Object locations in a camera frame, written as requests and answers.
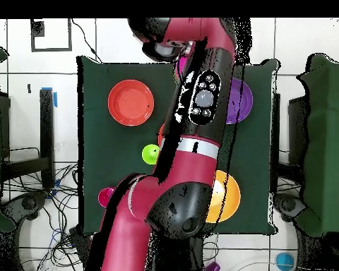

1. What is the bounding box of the red plastic bowl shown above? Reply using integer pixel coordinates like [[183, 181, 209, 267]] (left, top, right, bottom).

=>
[[107, 79, 155, 127], [157, 124, 167, 147]]

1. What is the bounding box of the pink plastic bowl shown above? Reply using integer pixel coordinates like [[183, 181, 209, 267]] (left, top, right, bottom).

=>
[[176, 55, 188, 80]]

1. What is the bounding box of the green plastic cup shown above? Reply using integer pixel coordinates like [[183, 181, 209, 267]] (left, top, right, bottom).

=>
[[141, 143, 161, 165]]

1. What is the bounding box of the dark green tablecloth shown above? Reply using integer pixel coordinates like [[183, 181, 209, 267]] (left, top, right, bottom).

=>
[[76, 55, 279, 237]]

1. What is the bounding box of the orange plastic bowl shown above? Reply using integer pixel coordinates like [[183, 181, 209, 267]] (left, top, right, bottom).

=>
[[206, 169, 242, 224]]

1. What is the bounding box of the red plastic cup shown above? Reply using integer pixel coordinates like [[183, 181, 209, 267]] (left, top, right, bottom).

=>
[[97, 186, 117, 209]]

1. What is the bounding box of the purple plastic bowl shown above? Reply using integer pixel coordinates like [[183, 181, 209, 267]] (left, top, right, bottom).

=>
[[225, 78, 254, 125]]

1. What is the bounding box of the purple small object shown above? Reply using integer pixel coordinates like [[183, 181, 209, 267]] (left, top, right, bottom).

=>
[[204, 260, 221, 271]]

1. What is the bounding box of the blue tape strip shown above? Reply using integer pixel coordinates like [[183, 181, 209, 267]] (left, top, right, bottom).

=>
[[41, 87, 58, 108]]

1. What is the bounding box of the black metal stand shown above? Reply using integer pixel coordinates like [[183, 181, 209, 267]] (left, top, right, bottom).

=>
[[270, 92, 309, 195], [1, 88, 56, 190]]

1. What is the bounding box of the black power strip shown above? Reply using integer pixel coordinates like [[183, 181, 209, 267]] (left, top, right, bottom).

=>
[[68, 225, 93, 266]]

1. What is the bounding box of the blue round object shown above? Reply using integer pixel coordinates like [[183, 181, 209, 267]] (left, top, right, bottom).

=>
[[275, 252, 296, 271]]

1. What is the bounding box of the black cable tangle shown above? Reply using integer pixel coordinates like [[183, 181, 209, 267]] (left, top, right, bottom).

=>
[[1, 162, 102, 271]]

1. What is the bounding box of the black square floor frame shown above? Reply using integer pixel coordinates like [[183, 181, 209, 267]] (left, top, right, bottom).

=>
[[30, 18, 73, 53]]

